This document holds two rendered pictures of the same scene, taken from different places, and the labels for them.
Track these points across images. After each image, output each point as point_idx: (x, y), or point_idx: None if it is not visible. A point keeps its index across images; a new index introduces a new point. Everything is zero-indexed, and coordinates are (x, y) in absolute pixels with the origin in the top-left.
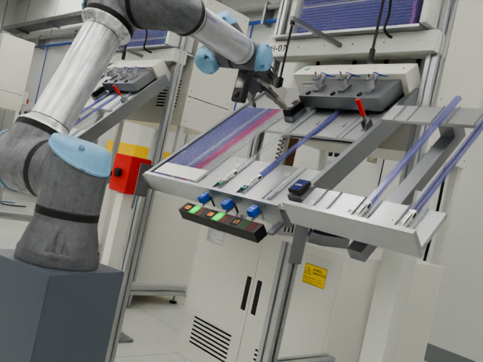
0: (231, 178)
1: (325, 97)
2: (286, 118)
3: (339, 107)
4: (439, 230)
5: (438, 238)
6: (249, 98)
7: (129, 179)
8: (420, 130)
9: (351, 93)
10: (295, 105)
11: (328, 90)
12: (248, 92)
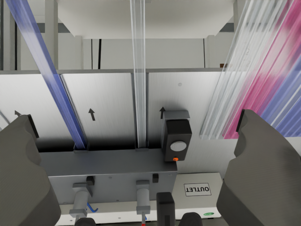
0: None
1: (102, 172)
2: (181, 116)
3: (78, 154)
4: (79, 62)
5: (79, 56)
6: (275, 150)
7: None
8: None
9: (55, 184)
10: (166, 147)
11: (118, 185)
12: (282, 219)
